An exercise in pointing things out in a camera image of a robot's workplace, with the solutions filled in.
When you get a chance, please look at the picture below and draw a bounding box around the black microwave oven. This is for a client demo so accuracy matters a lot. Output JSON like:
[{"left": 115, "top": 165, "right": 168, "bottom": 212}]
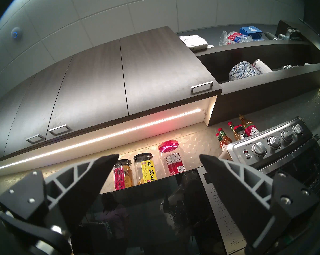
[{"left": 70, "top": 165, "right": 248, "bottom": 255}]

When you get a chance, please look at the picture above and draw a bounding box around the snack jar yellow label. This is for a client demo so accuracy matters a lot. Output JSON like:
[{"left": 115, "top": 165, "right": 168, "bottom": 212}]
[{"left": 133, "top": 153, "right": 158, "bottom": 185}]

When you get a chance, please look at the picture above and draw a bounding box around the white cylindrical can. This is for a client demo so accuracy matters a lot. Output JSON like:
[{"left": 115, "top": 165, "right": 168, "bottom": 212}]
[{"left": 253, "top": 59, "right": 273, "bottom": 74}]

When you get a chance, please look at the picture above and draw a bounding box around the medium orange Tabasco bottle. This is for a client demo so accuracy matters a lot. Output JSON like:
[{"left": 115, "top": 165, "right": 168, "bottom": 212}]
[{"left": 218, "top": 127, "right": 232, "bottom": 146}]

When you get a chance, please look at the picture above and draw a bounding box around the white flat box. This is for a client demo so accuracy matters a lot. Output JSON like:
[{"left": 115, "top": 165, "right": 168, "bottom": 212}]
[{"left": 179, "top": 35, "right": 208, "bottom": 52}]

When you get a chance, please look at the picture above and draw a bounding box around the glass toaster oven door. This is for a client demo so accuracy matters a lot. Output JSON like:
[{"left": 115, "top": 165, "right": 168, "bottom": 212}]
[{"left": 259, "top": 135, "right": 320, "bottom": 198}]

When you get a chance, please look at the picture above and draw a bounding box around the small red Tabasco bottle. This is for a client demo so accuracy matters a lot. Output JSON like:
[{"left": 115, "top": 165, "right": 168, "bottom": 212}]
[{"left": 216, "top": 133, "right": 227, "bottom": 151}]

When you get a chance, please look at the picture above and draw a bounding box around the large jar red lid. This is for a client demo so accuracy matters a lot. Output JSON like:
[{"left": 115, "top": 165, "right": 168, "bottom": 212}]
[{"left": 158, "top": 140, "right": 186, "bottom": 176}]

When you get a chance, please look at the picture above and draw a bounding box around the large Tabasco sauce bottle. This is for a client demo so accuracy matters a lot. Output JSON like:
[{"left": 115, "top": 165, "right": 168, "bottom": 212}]
[{"left": 239, "top": 114, "right": 260, "bottom": 137}]

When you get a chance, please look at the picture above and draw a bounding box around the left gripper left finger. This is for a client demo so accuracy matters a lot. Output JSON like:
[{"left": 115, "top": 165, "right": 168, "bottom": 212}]
[{"left": 0, "top": 154, "right": 120, "bottom": 237}]

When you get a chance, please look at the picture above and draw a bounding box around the blue cardboard box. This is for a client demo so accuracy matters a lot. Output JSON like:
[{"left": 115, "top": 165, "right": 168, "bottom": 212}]
[{"left": 240, "top": 26, "right": 263, "bottom": 40}]

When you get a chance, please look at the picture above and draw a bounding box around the snack jar red label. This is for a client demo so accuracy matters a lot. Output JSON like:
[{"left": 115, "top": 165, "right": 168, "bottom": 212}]
[{"left": 113, "top": 159, "right": 134, "bottom": 190}]

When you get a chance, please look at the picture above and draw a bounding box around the silver cabinet door handle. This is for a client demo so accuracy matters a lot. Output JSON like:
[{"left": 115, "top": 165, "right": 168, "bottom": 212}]
[
  {"left": 48, "top": 124, "right": 71, "bottom": 137},
  {"left": 26, "top": 134, "right": 46, "bottom": 144},
  {"left": 190, "top": 81, "right": 214, "bottom": 95}
]

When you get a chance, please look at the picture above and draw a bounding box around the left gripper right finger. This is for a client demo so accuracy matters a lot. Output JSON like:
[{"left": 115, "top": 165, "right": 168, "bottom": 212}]
[{"left": 200, "top": 154, "right": 319, "bottom": 253}]

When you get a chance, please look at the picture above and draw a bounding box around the green label Tabasco bottle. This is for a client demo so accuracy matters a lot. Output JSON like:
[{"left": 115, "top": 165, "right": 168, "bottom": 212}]
[{"left": 228, "top": 122, "right": 241, "bottom": 141}]

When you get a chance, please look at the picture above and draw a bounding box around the LED light strip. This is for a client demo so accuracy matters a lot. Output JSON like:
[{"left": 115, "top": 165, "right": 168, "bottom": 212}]
[{"left": 0, "top": 108, "right": 203, "bottom": 172}]

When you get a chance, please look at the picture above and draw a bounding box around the dark wood wall shelf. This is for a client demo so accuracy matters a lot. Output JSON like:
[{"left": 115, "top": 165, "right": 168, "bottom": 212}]
[{"left": 194, "top": 19, "right": 320, "bottom": 126}]

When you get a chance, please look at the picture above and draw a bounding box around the clear plastic bag red print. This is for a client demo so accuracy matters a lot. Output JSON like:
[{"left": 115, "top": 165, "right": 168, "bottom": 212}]
[{"left": 219, "top": 31, "right": 253, "bottom": 46}]

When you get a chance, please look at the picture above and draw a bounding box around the stainless steel toaster oven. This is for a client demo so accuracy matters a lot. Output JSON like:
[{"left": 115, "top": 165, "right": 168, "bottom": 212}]
[{"left": 226, "top": 117, "right": 320, "bottom": 202}]

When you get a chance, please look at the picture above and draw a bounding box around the dark wood upper cabinet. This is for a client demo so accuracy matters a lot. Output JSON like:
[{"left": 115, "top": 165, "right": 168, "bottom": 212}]
[{"left": 0, "top": 26, "right": 223, "bottom": 164}]

